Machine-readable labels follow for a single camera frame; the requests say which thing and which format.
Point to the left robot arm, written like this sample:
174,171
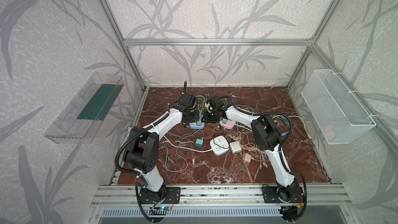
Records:
139,154

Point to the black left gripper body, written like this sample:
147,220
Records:
195,117

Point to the blue power strip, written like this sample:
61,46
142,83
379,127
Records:
196,126

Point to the light green charger plug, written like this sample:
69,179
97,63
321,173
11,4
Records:
199,122

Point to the clear plastic wall shelf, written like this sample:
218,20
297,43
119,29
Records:
80,121

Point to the white power strip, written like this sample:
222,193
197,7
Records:
219,145

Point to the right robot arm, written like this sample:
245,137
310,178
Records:
267,135

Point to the teal charger plug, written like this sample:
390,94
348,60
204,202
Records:
199,143

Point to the pink power strip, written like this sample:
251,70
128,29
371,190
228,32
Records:
227,123

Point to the white charger plug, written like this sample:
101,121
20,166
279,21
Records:
235,147

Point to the white wire mesh basket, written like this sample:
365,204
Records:
338,113

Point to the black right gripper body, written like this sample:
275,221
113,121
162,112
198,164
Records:
212,115

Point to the pink charger plug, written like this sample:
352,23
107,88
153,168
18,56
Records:
247,158

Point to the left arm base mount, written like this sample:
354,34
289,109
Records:
168,195

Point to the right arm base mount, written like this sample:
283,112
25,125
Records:
275,194

